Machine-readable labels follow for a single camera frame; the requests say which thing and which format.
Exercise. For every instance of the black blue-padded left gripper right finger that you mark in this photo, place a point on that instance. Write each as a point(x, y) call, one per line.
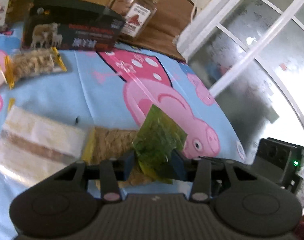
point(186, 169)

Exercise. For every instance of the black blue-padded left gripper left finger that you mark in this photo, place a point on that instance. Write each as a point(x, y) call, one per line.
point(113, 169)

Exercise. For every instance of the nut brittle clear packet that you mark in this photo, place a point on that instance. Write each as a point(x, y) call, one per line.
point(103, 143)

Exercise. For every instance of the green seaweed snack packet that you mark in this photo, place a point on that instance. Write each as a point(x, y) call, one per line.
point(158, 136)

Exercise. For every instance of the white layered cake packet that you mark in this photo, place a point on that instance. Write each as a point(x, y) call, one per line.
point(32, 147)

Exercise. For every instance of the blue pig cartoon bedsheet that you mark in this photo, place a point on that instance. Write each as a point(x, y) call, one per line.
point(101, 89)

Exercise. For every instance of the white framed frosted window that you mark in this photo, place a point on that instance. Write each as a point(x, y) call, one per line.
point(250, 55)

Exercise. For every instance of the sesame cake clear packet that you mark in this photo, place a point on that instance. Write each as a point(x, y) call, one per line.
point(33, 63)

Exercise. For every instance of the black sheep wool box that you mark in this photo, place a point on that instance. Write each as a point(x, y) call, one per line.
point(71, 25)

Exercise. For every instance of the brown seat cushion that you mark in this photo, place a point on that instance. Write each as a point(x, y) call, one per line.
point(170, 19)

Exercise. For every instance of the almond jar gold lid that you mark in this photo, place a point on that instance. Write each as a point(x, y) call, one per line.
point(137, 14)

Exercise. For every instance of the black camera device green light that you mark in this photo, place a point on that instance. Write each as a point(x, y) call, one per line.
point(279, 162)

